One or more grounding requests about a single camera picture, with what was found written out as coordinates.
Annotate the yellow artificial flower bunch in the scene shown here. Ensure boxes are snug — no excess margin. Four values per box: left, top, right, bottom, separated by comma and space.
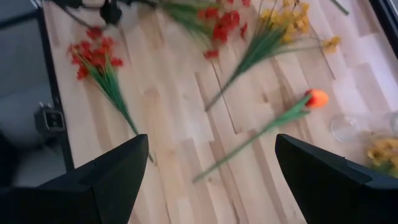
204, 0, 342, 112
366, 136, 398, 179

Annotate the red artificial flower bunch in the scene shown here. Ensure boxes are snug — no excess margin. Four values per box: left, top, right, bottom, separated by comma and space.
67, 26, 155, 163
155, 0, 252, 60

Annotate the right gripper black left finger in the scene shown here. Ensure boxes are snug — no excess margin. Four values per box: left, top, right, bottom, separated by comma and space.
0, 134, 149, 224

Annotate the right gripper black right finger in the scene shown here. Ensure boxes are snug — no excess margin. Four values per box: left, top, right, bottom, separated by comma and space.
275, 134, 398, 224

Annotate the smooth clear glass vase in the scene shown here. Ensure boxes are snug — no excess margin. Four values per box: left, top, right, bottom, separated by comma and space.
330, 110, 398, 144

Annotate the orange artificial tulip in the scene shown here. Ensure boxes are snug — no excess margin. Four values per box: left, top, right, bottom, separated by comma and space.
192, 88, 330, 184

